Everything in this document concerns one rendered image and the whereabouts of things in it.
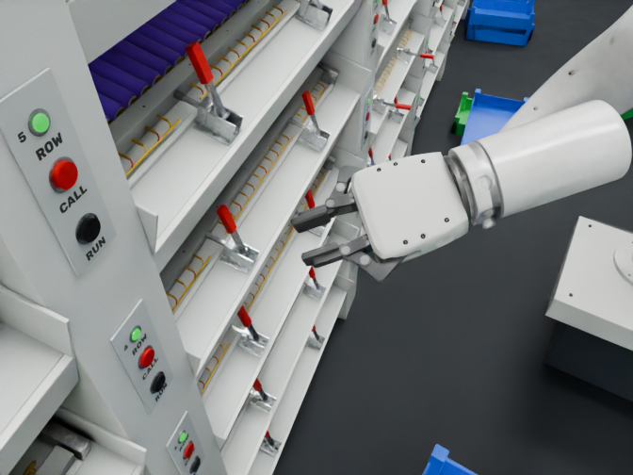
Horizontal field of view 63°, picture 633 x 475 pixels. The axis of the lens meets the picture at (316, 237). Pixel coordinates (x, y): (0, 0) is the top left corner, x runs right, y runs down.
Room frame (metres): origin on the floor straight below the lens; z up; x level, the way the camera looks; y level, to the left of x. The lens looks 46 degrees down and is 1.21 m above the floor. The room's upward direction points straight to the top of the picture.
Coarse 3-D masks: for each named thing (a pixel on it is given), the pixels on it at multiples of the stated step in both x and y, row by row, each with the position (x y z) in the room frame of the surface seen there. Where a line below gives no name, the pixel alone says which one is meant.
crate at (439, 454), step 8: (440, 448) 0.29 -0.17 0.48; (432, 456) 0.28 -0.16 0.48; (440, 456) 0.28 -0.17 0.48; (432, 464) 0.28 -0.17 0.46; (440, 464) 0.27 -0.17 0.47; (448, 464) 0.28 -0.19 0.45; (456, 464) 0.28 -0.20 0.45; (424, 472) 0.26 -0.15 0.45; (432, 472) 0.27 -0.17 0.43; (440, 472) 0.28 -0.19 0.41; (448, 472) 0.28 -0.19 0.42; (456, 472) 0.27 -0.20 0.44; (464, 472) 0.27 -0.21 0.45; (472, 472) 0.26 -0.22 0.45
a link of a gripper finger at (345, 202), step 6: (330, 198) 0.41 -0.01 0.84; (336, 198) 0.41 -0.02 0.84; (342, 198) 0.40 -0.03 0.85; (348, 198) 0.40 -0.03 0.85; (354, 198) 0.40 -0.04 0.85; (330, 204) 0.40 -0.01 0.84; (336, 204) 0.40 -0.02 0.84; (342, 204) 0.40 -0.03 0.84; (348, 204) 0.40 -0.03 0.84; (354, 204) 0.40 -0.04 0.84; (342, 210) 0.41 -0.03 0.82; (348, 210) 0.41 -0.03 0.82; (354, 210) 0.41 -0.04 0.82
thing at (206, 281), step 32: (320, 64) 0.85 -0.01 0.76; (352, 64) 0.84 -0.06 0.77; (320, 96) 0.80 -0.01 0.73; (352, 96) 0.82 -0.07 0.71; (288, 128) 0.70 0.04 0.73; (320, 128) 0.72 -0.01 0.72; (256, 160) 0.58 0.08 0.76; (288, 160) 0.62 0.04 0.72; (320, 160) 0.64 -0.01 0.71; (224, 192) 0.51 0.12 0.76; (256, 192) 0.54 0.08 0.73; (288, 192) 0.56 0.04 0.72; (224, 224) 0.43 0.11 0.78; (256, 224) 0.49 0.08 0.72; (192, 256) 0.41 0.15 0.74; (224, 256) 0.43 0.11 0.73; (256, 256) 0.43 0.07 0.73; (192, 288) 0.37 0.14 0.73; (224, 288) 0.38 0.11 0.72; (192, 320) 0.34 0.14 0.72; (224, 320) 0.34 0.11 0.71; (192, 352) 0.27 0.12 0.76
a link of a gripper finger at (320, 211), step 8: (336, 184) 0.42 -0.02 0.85; (344, 184) 0.42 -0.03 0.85; (336, 192) 0.42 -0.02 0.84; (344, 192) 0.42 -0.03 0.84; (312, 208) 0.40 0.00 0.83; (320, 208) 0.40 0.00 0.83; (336, 208) 0.40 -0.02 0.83; (304, 216) 0.39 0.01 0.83; (312, 216) 0.39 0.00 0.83; (320, 216) 0.39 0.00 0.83; (328, 216) 0.40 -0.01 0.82; (296, 224) 0.39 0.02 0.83; (304, 224) 0.39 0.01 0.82; (312, 224) 0.39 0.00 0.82; (320, 224) 0.40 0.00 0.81
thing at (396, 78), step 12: (420, 24) 1.50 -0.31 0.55; (408, 36) 1.46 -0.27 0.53; (420, 36) 1.48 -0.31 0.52; (396, 60) 1.32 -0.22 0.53; (396, 72) 1.26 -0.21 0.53; (384, 84) 1.19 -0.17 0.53; (396, 84) 1.21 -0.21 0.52; (384, 96) 1.14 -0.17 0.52; (372, 120) 1.04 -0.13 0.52; (372, 132) 0.93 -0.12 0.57
